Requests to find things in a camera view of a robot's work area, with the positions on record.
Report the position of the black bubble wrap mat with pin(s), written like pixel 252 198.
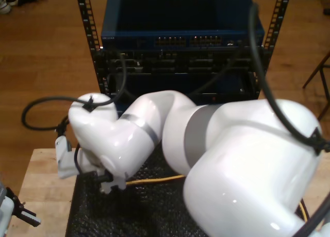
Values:
pixel 129 216

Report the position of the black rack server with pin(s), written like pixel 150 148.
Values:
pixel 167 63

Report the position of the white sneaker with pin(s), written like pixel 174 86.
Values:
pixel 4 6

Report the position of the dark wooden stool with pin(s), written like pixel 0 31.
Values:
pixel 313 74

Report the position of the black perforated rack post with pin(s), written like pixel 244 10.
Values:
pixel 287 2
pixel 80 2

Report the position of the blue network switch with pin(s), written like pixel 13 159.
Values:
pixel 180 15

